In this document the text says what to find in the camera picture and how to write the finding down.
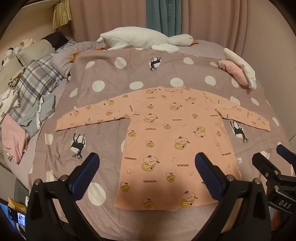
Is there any yellow striped curtain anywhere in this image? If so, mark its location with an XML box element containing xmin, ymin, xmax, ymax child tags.
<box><xmin>53</xmin><ymin>4</ymin><xmax>73</xmax><ymax>29</ymax></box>

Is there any folded white garment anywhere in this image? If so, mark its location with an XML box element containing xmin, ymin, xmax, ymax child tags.
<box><xmin>223</xmin><ymin>47</ymin><xmax>257</xmax><ymax>89</ymax></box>

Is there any dark brown pillow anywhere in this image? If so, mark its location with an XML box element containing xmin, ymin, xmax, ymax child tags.
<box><xmin>43</xmin><ymin>31</ymin><xmax>70</xmax><ymax>50</ymax></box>

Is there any white goose plush toy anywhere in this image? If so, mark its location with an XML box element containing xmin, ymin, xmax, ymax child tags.
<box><xmin>97</xmin><ymin>27</ymin><xmax>199</xmax><ymax>52</ymax></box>

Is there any pink cartoon print shirt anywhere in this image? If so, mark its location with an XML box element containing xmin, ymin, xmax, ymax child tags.
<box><xmin>55</xmin><ymin>85</ymin><xmax>271</xmax><ymax>211</ymax></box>

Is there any yellow packet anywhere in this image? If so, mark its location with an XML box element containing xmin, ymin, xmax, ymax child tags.
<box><xmin>8</xmin><ymin>197</ymin><xmax>28</xmax><ymax>212</ymax></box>

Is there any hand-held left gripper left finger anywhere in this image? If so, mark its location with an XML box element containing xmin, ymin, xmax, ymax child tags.
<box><xmin>25</xmin><ymin>152</ymin><xmax>102</xmax><ymax>241</ymax></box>

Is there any white patterned cloth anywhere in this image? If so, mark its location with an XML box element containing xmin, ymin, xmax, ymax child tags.
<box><xmin>0</xmin><ymin>67</ymin><xmax>27</xmax><ymax>117</ymax></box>

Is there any lit phone screen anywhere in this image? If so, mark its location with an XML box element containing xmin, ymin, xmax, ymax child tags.
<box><xmin>0</xmin><ymin>202</ymin><xmax>27</xmax><ymax>228</ymax></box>

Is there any pink cloth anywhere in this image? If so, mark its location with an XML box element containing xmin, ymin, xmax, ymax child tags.
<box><xmin>1</xmin><ymin>115</ymin><xmax>31</xmax><ymax>163</ymax></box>

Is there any folded pink garment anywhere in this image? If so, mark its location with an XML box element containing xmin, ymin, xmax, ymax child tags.
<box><xmin>218</xmin><ymin>60</ymin><xmax>248</xmax><ymax>87</ymax></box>

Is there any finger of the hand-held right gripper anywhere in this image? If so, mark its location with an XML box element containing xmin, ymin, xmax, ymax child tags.
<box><xmin>252</xmin><ymin>153</ymin><xmax>282</xmax><ymax>189</ymax></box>
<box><xmin>276</xmin><ymin>144</ymin><xmax>296</xmax><ymax>165</ymax></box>

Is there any teal curtain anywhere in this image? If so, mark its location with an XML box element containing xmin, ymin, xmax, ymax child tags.
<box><xmin>146</xmin><ymin>0</ymin><xmax>183</xmax><ymax>38</ymax></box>

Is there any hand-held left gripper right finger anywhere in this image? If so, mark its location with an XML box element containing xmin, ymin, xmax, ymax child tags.
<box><xmin>192</xmin><ymin>152</ymin><xmax>271</xmax><ymax>241</ymax></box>

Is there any mauve polka dot blanket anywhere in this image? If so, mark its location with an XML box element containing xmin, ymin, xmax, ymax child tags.
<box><xmin>28</xmin><ymin>47</ymin><xmax>289</xmax><ymax>239</ymax></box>

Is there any pink curtain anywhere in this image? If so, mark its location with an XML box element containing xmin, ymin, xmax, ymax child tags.
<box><xmin>70</xmin><ymin>0</ymin><xmax>286</xmax><ymax>45</ymax></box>

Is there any brown plush toy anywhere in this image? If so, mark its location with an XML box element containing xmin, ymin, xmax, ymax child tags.
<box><xmin>70</xmin><ymin>51</ymin><xmax>82</xmax><ymax>63</ymax></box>

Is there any grey green pillow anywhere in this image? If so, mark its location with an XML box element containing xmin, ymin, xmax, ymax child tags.
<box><xmin>0</xmin><ymin>39</ymin><xmax>56</xmax><ymax>90</ymax></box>

